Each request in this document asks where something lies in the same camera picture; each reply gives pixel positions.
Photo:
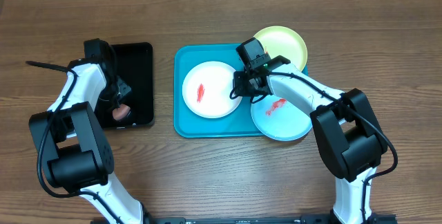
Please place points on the teal serving tray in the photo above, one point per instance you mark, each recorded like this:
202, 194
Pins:
190, 125

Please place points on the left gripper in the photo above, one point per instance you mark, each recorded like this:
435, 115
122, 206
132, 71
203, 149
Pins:
125, 90

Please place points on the light blue plate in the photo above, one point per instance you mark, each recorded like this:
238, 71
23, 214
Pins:
280, 120

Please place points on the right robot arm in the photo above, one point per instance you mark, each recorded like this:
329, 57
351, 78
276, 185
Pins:
349, 139

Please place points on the yellow-green plate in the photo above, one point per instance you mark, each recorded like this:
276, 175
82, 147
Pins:
280, 40

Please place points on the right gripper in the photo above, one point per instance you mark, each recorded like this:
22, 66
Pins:
242, 89

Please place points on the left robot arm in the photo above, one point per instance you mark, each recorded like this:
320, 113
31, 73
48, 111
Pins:
74, 158

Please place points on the black rectangular tray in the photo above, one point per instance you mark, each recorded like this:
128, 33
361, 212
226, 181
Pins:
135, 67

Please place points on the pink sponge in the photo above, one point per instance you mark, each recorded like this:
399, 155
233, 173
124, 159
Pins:
121, 112

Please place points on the white plate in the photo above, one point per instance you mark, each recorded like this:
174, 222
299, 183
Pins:
206, 90

